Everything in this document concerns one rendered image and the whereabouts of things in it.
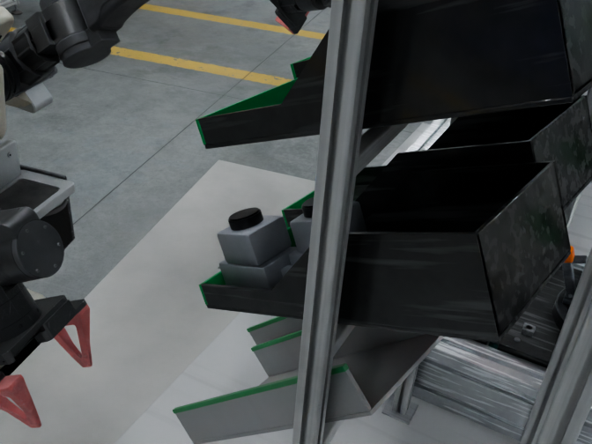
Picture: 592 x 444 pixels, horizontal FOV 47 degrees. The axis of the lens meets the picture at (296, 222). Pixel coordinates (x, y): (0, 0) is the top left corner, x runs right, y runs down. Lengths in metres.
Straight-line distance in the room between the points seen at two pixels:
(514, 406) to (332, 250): 0.58
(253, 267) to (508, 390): 0.48
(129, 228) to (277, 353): 2.13
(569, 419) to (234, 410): 0.33
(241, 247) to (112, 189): 2.59
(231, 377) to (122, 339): 0.19
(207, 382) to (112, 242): 1.84
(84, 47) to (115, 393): 0.51
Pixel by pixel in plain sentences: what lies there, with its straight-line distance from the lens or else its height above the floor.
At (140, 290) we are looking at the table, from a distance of 1.17.
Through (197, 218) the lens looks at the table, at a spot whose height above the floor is 0.86.
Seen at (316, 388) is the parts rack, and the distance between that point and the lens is 0.52.
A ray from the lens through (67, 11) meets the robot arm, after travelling 1.12.
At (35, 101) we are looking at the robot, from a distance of 1.20.
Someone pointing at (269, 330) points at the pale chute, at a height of 1.04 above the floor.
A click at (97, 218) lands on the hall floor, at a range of 2.96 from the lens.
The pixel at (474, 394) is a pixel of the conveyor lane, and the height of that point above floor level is 0.91.
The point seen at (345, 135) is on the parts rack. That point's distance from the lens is 0.39.
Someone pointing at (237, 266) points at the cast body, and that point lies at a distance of 0.60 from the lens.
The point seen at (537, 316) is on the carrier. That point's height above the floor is 0.97.
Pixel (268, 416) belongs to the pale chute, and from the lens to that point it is 0.64.
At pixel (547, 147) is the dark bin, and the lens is 0.57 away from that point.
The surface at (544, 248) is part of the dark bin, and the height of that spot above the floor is 1.33.
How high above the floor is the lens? 1.59
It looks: 33 degrees down
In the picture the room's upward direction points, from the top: 4 degrees clockwise
